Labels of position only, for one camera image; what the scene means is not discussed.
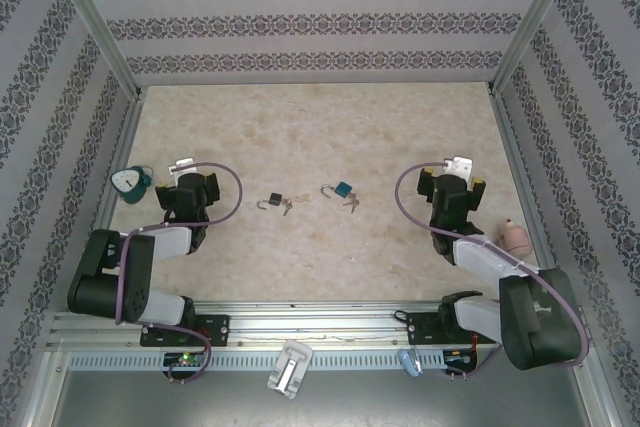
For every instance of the black padlock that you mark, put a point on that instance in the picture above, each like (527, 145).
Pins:
(275, 198)

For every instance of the black padlock key bunch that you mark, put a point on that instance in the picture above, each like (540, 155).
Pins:
(286, 206)

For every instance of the blue padlock key bunch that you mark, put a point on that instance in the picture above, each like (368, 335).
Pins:
(351, 203)

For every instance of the blue padlock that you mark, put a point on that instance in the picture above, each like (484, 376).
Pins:
(344, 189)

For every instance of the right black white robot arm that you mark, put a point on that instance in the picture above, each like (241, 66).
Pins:
(525, 327)

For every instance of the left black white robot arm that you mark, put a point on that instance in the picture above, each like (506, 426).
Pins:
(95, 287)

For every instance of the pink toy bottle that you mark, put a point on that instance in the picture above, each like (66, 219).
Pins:
(515, 239)

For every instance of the right controller circuit board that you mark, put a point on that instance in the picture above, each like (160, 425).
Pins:
(457, 358)

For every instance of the controller circuit board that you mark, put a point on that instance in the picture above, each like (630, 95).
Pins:
(457, 358)
(185, 358)

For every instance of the left controller circuit board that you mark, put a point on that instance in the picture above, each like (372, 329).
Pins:
(185, 358)

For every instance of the light blue clip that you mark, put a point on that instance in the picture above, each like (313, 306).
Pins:
(411, 364)

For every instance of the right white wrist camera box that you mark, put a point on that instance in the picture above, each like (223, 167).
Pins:
(460, 166)

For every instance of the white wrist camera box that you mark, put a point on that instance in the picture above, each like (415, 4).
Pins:
(460, 166)
(181, 166)

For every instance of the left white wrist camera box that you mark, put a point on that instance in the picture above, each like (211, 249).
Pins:
(181, 166)

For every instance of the aluminium side rail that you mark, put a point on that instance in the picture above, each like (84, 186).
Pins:
(121, 147)
(515, 147)

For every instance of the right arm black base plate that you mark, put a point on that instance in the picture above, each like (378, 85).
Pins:
(425, 329)

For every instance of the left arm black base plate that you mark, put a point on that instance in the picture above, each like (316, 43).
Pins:
(215, 329)

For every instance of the aluminium mounting rail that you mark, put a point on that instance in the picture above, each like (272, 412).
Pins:
(320, 329)

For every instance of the aluminium frame post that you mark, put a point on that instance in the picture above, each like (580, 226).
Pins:
(535, 22)
(95, 27)

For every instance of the white plastic bracket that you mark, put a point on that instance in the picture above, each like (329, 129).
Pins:
(290, 372)

